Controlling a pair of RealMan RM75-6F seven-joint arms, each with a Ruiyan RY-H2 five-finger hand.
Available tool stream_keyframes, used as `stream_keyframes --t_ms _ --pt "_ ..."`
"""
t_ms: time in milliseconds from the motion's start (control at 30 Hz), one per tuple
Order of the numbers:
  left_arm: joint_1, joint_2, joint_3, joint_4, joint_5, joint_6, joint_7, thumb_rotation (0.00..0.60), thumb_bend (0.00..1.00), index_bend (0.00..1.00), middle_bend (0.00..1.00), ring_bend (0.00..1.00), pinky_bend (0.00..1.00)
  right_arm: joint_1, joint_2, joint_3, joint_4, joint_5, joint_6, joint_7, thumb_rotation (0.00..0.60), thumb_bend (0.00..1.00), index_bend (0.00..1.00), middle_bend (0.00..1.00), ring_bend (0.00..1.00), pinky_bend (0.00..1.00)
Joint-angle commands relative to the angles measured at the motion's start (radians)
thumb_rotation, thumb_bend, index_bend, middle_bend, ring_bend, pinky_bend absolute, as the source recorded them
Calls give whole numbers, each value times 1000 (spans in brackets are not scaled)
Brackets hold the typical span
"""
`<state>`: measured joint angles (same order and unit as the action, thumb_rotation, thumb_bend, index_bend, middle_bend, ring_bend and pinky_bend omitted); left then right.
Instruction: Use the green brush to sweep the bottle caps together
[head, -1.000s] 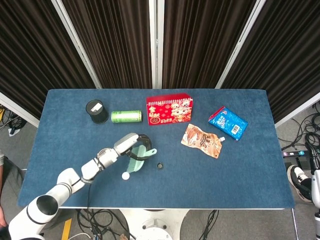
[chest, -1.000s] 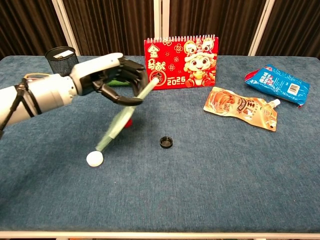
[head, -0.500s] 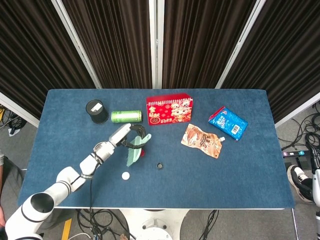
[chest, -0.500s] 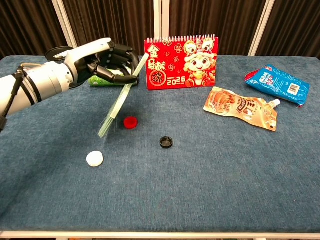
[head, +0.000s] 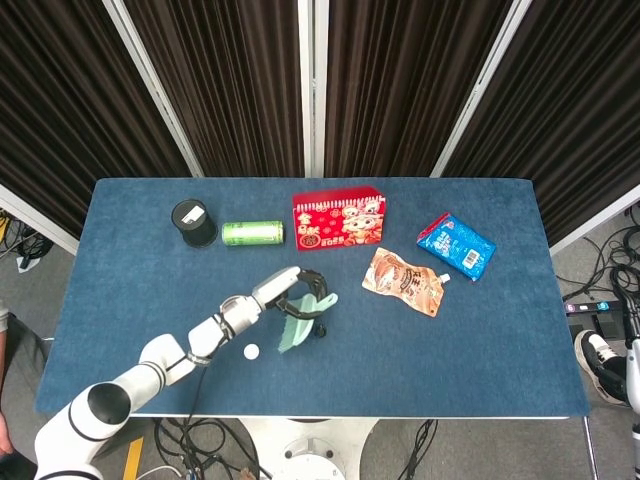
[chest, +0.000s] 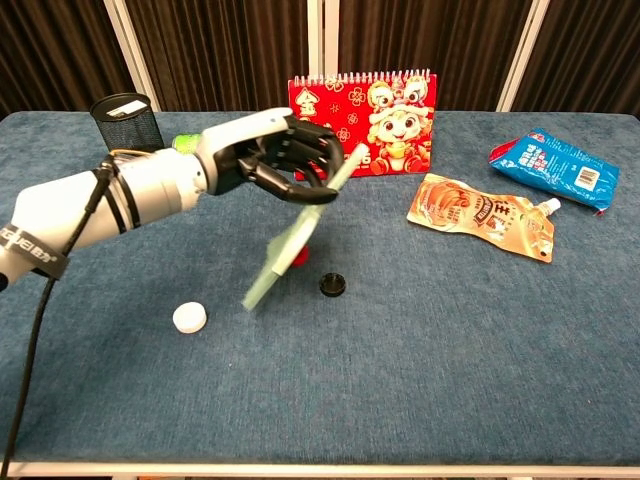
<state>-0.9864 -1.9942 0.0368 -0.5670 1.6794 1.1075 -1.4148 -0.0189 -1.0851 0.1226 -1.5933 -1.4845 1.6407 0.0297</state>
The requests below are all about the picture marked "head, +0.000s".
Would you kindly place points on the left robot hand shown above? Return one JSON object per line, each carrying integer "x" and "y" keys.
{"x": 277, "y": 285}

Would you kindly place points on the light green brush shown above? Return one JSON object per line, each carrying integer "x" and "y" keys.
{"x": 295, "y": 330}

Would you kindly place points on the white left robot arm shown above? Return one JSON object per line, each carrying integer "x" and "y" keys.
{"x": 150, "y": 365}

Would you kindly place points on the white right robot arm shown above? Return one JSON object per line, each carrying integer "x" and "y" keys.
{"x": 636, "y": 400}

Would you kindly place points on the small black ring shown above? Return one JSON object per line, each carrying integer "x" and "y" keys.
{"x": 323, "y": 331}

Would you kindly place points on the white bottle cap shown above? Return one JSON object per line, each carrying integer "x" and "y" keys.
{"x": 251, "y": 351}

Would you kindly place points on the green drink can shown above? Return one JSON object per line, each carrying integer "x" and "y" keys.
{"x": 252, "y": 233}

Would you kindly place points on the red 2026 desk calendar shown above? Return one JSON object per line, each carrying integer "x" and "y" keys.
{"x": 340, "y": 225}

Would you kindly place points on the black mesh pen holder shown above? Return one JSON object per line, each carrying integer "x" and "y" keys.
{"x": 200, "y": 235}

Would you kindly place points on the orange spout drink pouch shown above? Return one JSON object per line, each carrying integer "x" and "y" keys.
{"x": 400, "y": 280}

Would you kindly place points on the blue tablecloth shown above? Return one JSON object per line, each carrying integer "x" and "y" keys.
{"x": 400, "y": 375}

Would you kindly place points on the blue snack bag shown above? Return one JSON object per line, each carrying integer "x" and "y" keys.
{"x": 455, "y": 245}

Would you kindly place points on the dark pleated partition screen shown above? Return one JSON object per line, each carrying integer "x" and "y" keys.
{"x": 225, "y": 90}
{"x": 60, "y": 125}
{"x": 575, "y": 125}
{"x": 400, "y": 90}

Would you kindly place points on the yellow floor tape strip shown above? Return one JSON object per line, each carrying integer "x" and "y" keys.
{"x": 132, "y": 457}

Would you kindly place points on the person in grey clothes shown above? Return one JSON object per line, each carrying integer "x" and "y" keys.
{"x": 20, "y": 360}

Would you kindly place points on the black power strip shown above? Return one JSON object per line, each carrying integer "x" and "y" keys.
{"x": 585, "y": 306}

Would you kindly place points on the black and white sneaker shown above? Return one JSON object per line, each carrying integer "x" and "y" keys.
{"x": 600, "y": 365}

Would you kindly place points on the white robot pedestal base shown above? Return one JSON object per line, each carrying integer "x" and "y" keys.
{"x": 310, "y": 450}

